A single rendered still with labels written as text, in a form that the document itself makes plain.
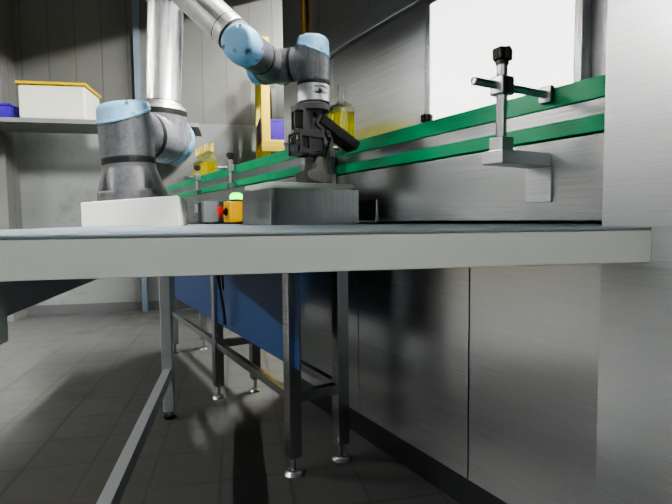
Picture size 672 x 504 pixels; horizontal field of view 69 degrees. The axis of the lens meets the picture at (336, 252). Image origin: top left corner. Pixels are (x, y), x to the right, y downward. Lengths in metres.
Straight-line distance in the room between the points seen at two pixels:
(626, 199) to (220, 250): 0.41
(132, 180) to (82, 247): 0.74
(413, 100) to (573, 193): 0.67
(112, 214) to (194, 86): 3.49
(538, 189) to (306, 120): 0.54
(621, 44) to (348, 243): 0.36
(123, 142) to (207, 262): 0.80
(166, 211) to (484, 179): 0.66
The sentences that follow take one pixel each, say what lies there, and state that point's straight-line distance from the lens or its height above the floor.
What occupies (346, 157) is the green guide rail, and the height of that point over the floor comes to 0.93.
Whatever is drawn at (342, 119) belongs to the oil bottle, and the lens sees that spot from 1.40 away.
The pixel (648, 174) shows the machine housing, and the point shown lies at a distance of 0.57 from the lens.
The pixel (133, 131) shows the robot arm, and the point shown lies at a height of 0.96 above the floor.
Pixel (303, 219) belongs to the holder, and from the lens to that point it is 1.06.
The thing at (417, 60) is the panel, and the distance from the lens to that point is 1.39.
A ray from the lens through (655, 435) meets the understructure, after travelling 0.61.
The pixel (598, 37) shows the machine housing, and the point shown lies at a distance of 1.09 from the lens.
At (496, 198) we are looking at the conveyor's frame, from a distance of 0.90.
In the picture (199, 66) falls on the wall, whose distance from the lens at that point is 4.60.
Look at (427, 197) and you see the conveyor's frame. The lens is 1.03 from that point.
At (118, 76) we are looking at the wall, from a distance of 4.66.
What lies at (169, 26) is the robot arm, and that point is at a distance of 1.37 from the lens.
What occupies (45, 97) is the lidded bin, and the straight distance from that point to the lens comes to 4.06.
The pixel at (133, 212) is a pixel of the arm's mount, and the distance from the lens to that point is 1.12.
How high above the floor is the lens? 0.76
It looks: 4 degrees down
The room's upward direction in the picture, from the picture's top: 1 degrees counter-clockwise
